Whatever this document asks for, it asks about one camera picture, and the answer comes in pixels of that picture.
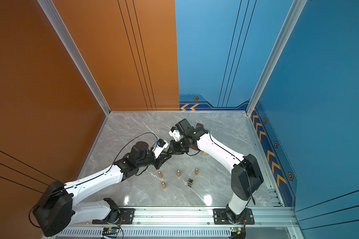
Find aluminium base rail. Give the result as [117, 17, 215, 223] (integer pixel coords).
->
[91, 206, 300, 228]

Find aluminium corner post right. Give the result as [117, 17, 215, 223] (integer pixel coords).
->
[246, 0, 307, 116]

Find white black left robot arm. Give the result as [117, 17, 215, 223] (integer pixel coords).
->
[31, 139, 171, 237]

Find green circuit board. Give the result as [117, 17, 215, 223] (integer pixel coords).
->
[102, 227, 120, 238]
[230, 227, 244, 237]

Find aluminium corner post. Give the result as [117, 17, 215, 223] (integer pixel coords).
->
[246, 0, 307, 116]
[38, 0, 111, 116]

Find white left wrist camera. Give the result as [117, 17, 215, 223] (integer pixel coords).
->
[151, 138, 169, 159]

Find black gold square lipstick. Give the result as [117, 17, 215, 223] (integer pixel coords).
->
[187, 178, 193, 188]

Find aluminium corner post left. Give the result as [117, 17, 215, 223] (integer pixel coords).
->
[38, 0, 111, 116]

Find green circuit board left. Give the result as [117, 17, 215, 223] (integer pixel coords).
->
[102, 227, 120, 238]

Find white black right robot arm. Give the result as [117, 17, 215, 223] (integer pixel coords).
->
[169, 126, 264, 224]

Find green circuit board right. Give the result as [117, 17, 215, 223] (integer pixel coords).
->
[230, 227, 244, 237]

